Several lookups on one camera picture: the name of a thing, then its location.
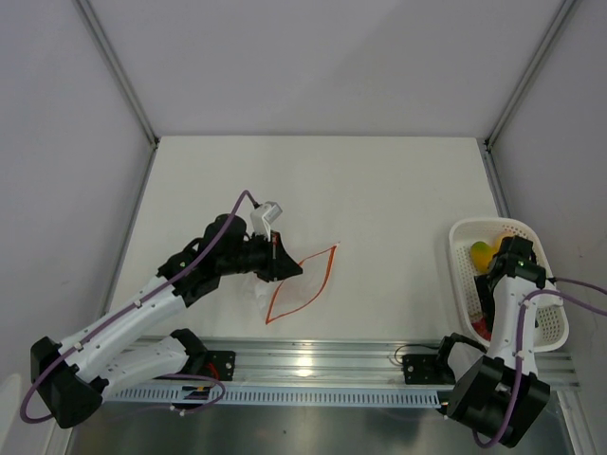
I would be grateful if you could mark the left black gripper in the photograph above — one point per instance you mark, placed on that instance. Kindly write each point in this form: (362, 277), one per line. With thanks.
(279, 264)

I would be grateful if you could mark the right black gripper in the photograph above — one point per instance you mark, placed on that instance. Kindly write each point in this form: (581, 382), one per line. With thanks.
(487, 306)

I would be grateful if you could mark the yellow green mango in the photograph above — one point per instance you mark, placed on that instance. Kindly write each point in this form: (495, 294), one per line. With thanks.
(481, 255)

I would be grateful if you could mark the clear zip top bag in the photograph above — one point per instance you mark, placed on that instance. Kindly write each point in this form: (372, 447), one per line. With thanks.
(285, 298)

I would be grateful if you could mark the red grape bunch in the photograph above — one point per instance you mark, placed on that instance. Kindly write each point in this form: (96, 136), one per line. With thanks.
(481, 329)

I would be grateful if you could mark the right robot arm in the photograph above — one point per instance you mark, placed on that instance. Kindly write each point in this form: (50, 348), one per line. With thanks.
(497, 392)

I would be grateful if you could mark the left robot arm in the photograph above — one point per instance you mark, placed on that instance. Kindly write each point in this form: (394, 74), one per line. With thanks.
(76, 375)

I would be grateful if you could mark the white perforated plastic basket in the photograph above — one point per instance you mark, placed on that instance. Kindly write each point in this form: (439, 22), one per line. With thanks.
(546, 326)

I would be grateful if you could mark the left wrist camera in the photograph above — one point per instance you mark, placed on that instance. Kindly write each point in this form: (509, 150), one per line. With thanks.
(263, 217)

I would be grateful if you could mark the aluminium mounting rail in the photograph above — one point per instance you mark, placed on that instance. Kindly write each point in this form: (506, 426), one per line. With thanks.
(316, 363)

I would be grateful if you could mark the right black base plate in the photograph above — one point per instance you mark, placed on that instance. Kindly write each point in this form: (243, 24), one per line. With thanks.
(423, 364)

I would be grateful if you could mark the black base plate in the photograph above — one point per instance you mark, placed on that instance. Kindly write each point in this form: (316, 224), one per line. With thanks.
(220, 365)
(423, 364)

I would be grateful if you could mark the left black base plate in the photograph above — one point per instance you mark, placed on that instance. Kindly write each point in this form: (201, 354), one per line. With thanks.
(220, 365)

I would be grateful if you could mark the white slotted cable duct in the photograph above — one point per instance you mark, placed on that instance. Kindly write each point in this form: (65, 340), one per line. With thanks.
(181, 394)

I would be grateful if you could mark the left corner frame post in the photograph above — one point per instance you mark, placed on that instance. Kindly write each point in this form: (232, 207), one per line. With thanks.
(111, 59)

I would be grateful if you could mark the corner frame post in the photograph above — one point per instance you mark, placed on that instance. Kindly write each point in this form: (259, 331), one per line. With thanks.
(549, 39)
(111, 59)

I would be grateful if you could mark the right corner frame post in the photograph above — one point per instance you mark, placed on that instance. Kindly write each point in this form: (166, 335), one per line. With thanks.
(549, 39)

